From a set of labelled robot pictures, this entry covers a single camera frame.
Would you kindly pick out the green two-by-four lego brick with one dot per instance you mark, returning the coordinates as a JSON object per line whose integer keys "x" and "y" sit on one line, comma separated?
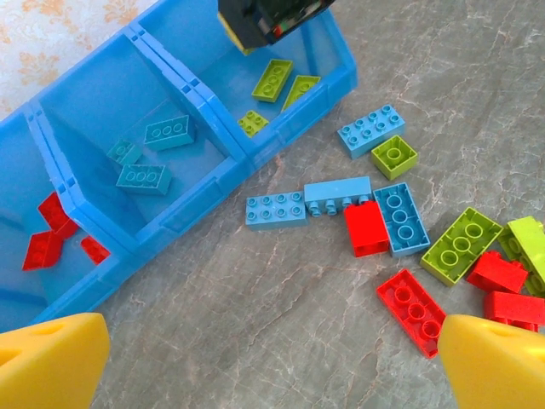
{"x": 528, "y": 238}
{"x": 302, "y": 91}
{"x": 272, "y": 81}
{"x": 460, "y": 247}

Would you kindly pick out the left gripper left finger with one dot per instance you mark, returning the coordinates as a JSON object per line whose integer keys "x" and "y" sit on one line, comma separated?
{"x": 47, "y": 366}

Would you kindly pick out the green two-by-two lego brick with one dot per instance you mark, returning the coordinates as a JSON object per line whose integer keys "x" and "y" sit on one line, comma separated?
{"x": 252, "y": 123}
{"x": 394, "y": 157}

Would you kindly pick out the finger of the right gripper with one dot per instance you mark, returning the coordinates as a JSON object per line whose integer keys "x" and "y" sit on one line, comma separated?
{"x": 242, "y": 21}

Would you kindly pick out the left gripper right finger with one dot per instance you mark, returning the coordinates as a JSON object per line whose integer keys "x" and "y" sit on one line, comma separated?
{"x": 498, "y": 370}

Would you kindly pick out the blue two-by-two lego brick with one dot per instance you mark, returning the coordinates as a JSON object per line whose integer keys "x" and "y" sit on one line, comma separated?
{"x": 123, "y": 152}

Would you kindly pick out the red two-by-two lego brick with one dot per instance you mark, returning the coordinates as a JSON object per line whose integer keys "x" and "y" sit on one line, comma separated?
{"x": 496, "y": 272}
{"x": 515, "y": 307}

